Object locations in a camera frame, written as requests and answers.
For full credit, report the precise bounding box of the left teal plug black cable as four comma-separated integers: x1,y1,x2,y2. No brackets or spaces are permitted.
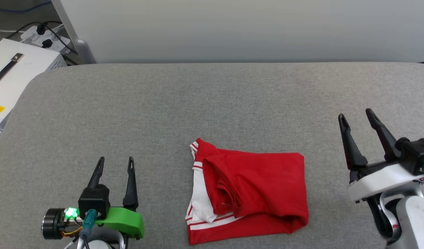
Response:
81,209,98,249

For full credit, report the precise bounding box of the red and white jersey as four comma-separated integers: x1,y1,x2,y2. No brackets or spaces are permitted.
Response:
185,138,310,246

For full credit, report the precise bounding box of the black strap handle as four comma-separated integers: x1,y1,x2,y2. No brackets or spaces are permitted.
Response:
0,53,25,89

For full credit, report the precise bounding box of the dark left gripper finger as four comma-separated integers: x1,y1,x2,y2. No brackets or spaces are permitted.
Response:
86,156,105,189
122,156,139,211

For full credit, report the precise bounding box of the blue cable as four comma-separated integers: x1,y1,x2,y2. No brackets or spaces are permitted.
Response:
0,0,52,13

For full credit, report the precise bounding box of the white power strip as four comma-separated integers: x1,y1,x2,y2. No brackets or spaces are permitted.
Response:
20,25,72,53

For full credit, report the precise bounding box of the white partition panel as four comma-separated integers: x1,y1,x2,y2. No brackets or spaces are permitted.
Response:
52,0,424,64

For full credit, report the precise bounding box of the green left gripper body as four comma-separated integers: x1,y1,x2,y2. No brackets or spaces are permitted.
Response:
42,206,145,240

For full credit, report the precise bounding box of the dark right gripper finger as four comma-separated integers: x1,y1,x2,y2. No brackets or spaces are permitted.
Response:
338,113,369,170
365,108,401,162

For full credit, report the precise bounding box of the grey partition foot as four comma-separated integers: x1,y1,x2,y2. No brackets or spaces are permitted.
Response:
74,38,96,65

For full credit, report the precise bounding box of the black power cable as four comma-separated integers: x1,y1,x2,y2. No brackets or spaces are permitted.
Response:
42,21,79,55
4,22,42,40

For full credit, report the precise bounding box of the white equipment case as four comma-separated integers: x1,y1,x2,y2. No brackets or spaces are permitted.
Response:
0,38,68,139

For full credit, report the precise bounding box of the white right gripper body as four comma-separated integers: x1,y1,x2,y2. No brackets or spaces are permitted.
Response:
348,161,424,204

